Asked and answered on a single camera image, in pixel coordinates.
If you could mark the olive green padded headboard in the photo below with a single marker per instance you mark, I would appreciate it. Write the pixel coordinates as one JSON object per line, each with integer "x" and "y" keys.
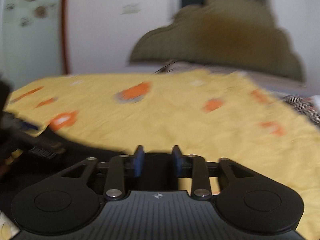
{"x": 235, "y": 33}

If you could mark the brown wooden door frame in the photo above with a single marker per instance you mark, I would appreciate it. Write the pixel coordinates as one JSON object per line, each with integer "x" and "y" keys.
{"x": 64, "y": 39}

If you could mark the white wall switch plate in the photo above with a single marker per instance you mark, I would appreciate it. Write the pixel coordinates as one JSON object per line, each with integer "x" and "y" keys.
{"x": 131, "y": 9}

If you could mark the black pants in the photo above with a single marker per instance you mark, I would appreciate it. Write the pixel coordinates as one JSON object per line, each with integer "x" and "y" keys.
{"x": 26, "y": 160}

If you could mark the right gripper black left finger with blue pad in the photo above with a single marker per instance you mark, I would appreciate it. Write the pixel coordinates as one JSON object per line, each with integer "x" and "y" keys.
{"x": 91, "y": 179}

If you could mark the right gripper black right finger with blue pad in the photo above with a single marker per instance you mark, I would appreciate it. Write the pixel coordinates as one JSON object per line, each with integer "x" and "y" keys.
{"x": 200, "y": 171}

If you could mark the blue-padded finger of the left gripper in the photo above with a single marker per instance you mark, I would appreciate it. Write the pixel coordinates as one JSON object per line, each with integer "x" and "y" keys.
{"x": 19, "y": 124}

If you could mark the yellow floral bed sheet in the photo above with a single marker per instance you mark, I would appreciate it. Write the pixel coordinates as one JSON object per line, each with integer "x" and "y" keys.
{"x": 212, "y": 115}

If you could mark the frosted glass wardrobe door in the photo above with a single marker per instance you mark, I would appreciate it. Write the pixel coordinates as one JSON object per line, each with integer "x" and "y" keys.
{"x": 30, "y": 40}

